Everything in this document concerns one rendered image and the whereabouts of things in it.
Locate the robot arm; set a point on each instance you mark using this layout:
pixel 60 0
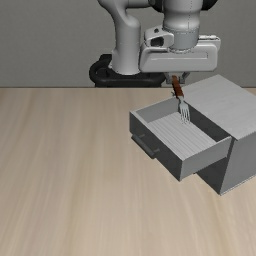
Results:
pixel 125 40

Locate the grey open drawer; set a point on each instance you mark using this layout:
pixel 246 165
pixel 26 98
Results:
pixel 180 140

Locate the grey cabinet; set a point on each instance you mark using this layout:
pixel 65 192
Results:
pixel 226 126

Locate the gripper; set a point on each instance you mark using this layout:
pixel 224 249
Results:
pixel 180 60

